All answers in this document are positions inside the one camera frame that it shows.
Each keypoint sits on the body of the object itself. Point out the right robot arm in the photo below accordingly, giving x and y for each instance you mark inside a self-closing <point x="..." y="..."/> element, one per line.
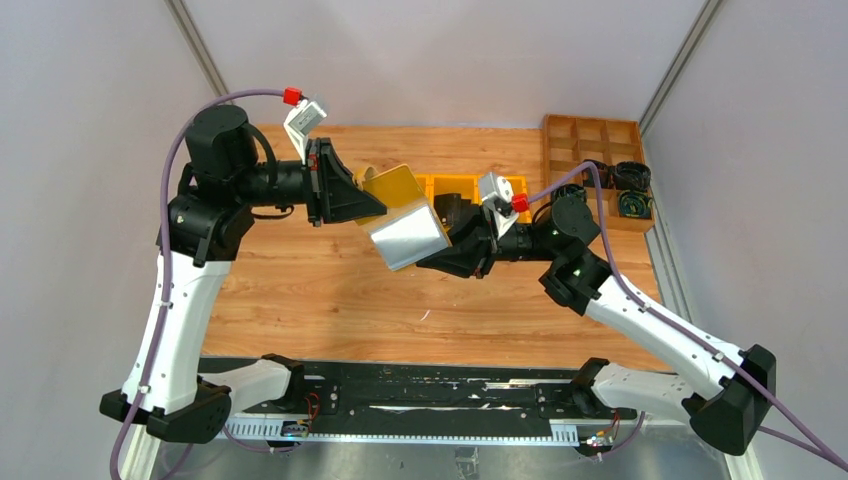
<point x="719" y="389"/>

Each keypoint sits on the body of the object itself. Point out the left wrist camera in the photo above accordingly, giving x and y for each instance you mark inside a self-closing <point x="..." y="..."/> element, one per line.
<point x="300" y="121"/>

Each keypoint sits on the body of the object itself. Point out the yellow three-compartment bin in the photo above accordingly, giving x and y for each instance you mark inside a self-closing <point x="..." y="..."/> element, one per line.
<point x="466" y="186"/>

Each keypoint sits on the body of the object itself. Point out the wooden compartment tray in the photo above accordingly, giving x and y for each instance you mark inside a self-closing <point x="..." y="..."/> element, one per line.
<point x="618" y="182"/>

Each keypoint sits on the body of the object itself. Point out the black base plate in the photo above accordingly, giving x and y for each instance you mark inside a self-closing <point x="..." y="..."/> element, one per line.
<point x="417" y="403"/>

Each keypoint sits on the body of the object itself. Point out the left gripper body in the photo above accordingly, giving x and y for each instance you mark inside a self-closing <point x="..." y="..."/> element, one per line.
<point x="315" y="183"/>

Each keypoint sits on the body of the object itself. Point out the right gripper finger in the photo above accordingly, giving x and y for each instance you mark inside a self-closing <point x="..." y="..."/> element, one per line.
<point x="463" y="229"/>
<point x="460" y="260"/>

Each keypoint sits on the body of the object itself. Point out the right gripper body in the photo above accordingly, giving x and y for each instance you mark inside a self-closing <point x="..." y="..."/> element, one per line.
<point x="486" y="237"/>

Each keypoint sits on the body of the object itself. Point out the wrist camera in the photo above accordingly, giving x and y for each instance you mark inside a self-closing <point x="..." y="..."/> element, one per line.
<point x="300" y="121"/>
<point x="496" y="194"/>

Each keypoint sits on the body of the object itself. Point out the aluminium frame rail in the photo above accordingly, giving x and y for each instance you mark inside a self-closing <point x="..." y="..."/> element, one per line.
<point x="647" y="447"/>

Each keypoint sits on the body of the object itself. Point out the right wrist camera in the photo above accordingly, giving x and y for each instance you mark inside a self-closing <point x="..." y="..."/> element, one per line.
<point x="496" y="194"/>

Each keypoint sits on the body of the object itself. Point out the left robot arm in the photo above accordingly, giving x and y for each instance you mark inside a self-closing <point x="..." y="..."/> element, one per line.
<point x="232" y="170"/>

